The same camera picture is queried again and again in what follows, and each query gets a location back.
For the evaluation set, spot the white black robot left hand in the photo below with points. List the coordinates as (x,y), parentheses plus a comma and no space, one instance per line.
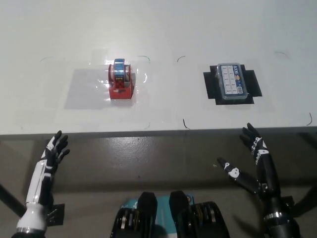
(39,178)

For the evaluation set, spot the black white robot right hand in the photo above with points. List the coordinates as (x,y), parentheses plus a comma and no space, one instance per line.
(268,173)

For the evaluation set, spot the clear screw box blue label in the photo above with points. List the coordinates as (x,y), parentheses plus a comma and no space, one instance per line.
(231,80)

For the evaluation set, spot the red tape dispenser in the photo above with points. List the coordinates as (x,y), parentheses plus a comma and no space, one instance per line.
(120,79)

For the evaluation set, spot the black tape patch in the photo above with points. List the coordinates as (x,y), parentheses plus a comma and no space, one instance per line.
(210,81)

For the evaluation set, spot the black table leg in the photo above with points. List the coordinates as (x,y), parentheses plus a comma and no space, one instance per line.
(11,198)

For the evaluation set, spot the clear plastic film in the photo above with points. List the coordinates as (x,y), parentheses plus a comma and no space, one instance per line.
(49,116)

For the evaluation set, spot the black ribbed robot body block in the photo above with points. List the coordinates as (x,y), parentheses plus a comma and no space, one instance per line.
(146,215)
(183,215)

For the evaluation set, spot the grey rectangular sheet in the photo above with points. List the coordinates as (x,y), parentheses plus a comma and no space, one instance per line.
(86,89)

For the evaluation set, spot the teal robot body panel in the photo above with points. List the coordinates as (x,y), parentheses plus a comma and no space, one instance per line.
(163,213)

